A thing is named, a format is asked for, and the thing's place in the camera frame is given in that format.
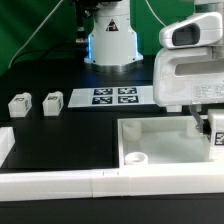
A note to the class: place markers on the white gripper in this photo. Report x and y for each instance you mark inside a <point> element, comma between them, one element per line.
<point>186,77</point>

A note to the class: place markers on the white square tabletop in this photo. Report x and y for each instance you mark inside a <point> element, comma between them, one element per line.
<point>165,140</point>

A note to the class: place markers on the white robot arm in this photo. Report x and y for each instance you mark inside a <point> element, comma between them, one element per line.
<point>112,44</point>

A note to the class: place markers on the white fiducial marker sheet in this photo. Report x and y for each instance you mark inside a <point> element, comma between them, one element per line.
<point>111,96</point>

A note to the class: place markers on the white U-shaped obstacle fence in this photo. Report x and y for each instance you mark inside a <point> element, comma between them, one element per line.
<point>135,180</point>

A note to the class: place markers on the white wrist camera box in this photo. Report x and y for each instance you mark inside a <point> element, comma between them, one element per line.
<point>200,29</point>

